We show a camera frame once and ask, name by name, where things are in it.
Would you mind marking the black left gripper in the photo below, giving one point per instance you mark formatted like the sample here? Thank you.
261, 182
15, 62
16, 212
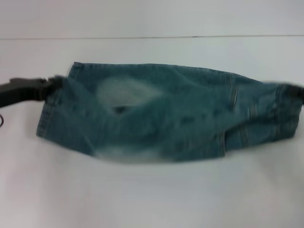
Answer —
23, 91

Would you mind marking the blue denim shorts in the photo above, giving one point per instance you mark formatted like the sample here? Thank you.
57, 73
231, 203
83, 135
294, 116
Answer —
166, 114

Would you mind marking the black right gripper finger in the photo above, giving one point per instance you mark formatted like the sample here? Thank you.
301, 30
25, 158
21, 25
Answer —
298, 92

